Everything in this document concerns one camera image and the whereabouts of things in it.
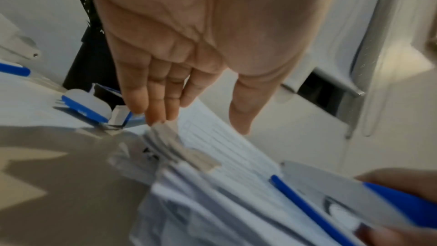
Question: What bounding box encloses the stack of printed papers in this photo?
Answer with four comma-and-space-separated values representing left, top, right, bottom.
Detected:
109, 99, 376, 246

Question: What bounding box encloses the green potted plant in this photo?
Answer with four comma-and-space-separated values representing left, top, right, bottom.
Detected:
63, 0, 121, 92

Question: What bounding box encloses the blue staples box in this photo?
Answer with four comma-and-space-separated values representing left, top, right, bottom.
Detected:
61, 82, 147, 130

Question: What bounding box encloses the person's right hand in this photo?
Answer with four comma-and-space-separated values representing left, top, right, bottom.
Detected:
355, 168, 437, 246

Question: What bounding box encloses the blue white stapler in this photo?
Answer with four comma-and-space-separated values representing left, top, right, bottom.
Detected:
0, 12, 42, 77
269, 159, 437, 246

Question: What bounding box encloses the person's left hand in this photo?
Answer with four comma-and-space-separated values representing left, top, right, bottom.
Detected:
85, 0, 342, 135

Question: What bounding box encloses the grey roller blind rail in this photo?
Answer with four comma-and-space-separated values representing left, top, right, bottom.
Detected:
280, 66, 366, 99

